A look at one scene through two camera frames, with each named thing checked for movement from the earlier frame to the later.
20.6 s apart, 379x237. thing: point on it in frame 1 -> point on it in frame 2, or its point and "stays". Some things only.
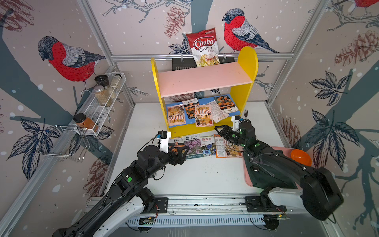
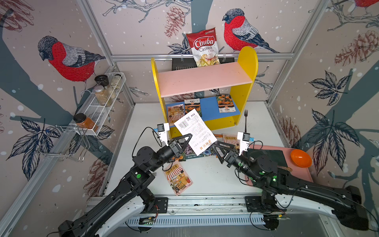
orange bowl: (301, 156) stays
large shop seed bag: (176, 115) stays
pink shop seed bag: (203, 115) -> (177, 177)
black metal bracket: (182, 63) stays
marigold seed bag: (225, 104) stays
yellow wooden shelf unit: (205, 100) stays
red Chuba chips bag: (204, 46) stays
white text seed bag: (217, 115) -> (192, 124)
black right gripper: (222, 132) -> (231, 156)
